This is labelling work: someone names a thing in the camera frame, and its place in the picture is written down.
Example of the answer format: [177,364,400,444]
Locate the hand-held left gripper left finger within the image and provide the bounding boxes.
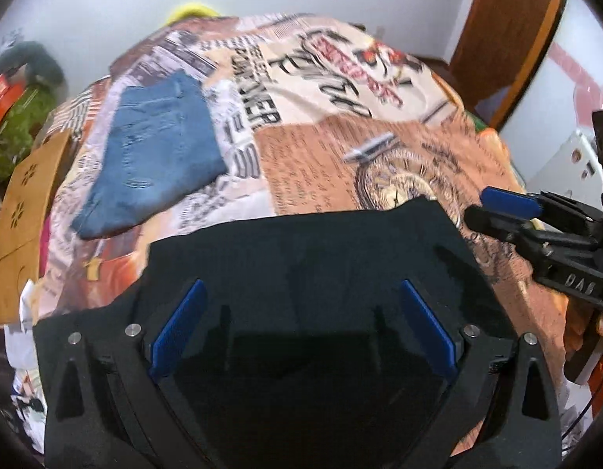
[44,278,209,469]

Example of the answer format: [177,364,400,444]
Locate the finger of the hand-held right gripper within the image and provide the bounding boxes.
[464,204,549,265]
[480,185,595,226]

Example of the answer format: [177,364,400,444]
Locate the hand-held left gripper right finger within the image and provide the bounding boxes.
[400,278,564,469]

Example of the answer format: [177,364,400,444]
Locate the black pants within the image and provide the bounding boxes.
[32,197,521,469]

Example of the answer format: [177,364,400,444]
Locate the person's right hand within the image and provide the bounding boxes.
[564,298,603,355]

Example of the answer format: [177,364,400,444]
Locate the white panel with holes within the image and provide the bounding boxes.
[525,129,603,197]

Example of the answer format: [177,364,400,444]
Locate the brown wooden door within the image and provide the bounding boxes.
[449,0,572,131]

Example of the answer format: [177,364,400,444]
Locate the blue jeans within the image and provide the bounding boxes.
[70,69,230,241]

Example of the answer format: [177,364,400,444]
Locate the wooden lap desk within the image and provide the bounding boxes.
[0,129,76,326]

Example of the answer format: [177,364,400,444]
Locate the printed blanket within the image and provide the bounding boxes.
[10,13,576,469]

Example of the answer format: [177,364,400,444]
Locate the green patterned storage box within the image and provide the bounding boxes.
[0,85,59,183]

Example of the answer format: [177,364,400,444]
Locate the orange box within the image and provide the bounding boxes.
[0,73,27,129]

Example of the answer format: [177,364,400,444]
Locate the yellow curved bar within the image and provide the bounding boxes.
[164,3,220,25]

